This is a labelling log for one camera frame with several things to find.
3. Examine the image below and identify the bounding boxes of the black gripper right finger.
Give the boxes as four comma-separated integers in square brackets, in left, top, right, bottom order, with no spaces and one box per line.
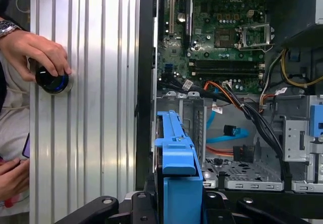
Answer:
[202,183,304,224]

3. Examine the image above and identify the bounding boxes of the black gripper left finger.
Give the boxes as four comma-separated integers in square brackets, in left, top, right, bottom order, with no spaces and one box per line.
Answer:
[54,175,165,224]

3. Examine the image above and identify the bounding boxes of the hard disk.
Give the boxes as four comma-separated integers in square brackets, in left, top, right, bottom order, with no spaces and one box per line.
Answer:
[151,109,206,224]

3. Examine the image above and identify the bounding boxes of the round black tool blue ring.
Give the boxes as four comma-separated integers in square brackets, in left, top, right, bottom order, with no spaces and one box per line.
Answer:
[34,66,73,95]

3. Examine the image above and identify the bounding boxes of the grey metal disk bay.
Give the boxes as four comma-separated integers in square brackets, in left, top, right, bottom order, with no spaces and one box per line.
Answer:
[155,90,285,191]

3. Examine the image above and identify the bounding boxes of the person's right hand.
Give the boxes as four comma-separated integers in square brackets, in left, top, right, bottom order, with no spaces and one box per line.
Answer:
[0,157,31,202]

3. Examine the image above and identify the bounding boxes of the person's left hand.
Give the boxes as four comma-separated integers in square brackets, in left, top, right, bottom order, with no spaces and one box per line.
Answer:
[0,30,73,82]

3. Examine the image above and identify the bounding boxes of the grey metal drive cage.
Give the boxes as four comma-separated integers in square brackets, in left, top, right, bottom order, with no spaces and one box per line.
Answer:
[282,95,323,163]

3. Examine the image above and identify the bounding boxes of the purple phone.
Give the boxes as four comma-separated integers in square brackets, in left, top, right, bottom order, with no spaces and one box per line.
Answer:
[22,132,31,159]

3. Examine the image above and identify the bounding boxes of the blue plastic cage latch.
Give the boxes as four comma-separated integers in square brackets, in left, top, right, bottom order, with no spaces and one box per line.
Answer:
[309,104,323,137]

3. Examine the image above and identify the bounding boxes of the black RAM slot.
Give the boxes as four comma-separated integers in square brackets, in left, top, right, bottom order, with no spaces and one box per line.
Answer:
[189,63,264,69]
[189,58,264,64]
[189,67,264,73]
[189,72,264,78]

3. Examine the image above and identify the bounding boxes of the green motherboard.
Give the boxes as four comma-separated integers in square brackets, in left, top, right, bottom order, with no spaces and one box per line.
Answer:
[157,0,268,95]

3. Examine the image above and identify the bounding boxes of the black PC case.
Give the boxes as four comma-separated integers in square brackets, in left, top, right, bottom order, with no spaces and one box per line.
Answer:
[135,0,323,224]

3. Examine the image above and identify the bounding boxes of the person's trunk white shirt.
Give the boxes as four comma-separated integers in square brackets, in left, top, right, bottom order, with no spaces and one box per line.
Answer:
[0,51,31,211]

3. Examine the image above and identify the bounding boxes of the metal locking lever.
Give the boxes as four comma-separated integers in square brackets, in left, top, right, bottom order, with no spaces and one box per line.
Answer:
[238,43,275,52]

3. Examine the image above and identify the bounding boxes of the CPU socket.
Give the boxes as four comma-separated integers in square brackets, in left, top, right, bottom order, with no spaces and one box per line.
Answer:
[214,27,238,49]

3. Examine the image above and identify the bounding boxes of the metal socket cover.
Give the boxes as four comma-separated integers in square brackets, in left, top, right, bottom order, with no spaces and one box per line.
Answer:
[237,24,274,51]

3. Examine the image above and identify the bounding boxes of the beige expansion slot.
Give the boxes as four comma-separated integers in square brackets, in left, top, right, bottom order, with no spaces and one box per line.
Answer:
[169,0,176,34]

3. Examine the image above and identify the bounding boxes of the grey power supply unit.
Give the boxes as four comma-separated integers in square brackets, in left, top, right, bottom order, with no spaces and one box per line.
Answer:
[266,0,323,46]

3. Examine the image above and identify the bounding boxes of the silver wristwatch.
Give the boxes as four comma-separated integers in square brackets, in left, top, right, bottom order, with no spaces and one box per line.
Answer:
[0,19,23,38]

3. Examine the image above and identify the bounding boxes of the orange power wire black plug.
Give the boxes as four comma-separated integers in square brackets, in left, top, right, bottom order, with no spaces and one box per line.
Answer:
[205,145,255,163]

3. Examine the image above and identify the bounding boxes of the blue data wire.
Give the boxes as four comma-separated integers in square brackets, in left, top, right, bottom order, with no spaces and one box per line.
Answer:
[206,107,250,144]

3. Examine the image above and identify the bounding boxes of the black cable bundle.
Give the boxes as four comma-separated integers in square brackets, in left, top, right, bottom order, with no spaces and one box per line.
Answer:
[171,76,291,184]

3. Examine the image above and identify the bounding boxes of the orange wire bundle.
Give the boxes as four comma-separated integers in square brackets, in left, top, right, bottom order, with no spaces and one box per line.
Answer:
[203,81,265,114]

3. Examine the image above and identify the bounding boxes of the yellow power wires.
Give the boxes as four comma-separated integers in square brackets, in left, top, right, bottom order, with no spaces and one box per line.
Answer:
[279,47,323,88]

